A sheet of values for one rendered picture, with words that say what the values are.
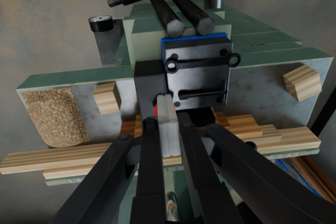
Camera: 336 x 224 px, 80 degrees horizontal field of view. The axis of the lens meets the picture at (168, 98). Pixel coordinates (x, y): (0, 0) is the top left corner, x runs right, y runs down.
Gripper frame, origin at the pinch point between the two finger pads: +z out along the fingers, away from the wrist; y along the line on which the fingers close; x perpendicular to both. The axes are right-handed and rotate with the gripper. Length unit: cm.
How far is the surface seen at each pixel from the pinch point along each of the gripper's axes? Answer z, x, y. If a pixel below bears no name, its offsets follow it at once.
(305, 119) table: 23.9, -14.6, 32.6
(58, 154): 22.1, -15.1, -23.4
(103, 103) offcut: 17.6, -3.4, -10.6
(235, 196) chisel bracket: 7.0, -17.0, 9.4
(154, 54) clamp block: 12.6, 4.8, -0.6
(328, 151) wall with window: 115, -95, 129
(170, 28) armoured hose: 10.5, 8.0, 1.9
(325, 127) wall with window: 123, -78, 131
